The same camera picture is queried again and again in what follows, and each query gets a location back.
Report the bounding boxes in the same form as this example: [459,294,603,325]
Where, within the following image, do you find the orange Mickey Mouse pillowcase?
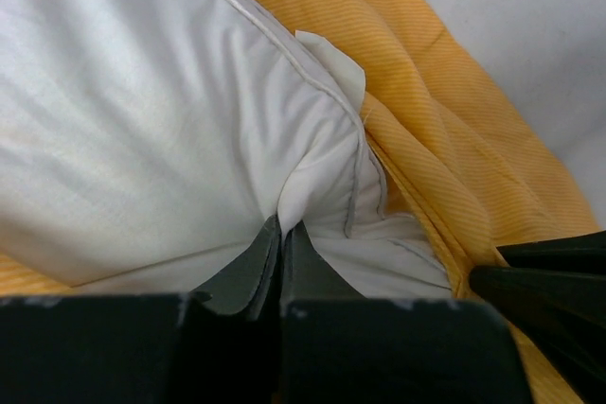
[0,0,606,404]

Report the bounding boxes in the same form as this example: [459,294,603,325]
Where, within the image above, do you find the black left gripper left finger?
[1,218,281,403]

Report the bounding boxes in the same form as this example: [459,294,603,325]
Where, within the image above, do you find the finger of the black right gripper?
[469,231,605,399]

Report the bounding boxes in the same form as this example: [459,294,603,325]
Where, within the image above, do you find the white pillow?
[1,0,451,298]

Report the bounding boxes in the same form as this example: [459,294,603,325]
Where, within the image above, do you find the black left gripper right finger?
[280,226,530,403]

